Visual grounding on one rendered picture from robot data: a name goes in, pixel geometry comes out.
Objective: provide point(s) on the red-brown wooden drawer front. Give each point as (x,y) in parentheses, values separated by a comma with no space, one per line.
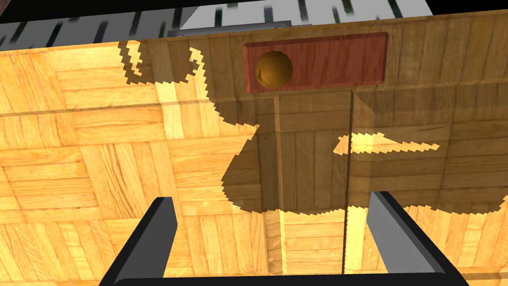
(337,61)

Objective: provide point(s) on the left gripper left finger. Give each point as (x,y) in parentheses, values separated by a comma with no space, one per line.
(152,242)

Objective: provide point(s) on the light wooden cupboard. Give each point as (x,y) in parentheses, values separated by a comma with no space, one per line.
(444,59)

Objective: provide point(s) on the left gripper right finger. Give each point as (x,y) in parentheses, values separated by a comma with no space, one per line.
(397,242)

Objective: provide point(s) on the golden round knob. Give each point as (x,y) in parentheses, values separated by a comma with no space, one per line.
(274,69)

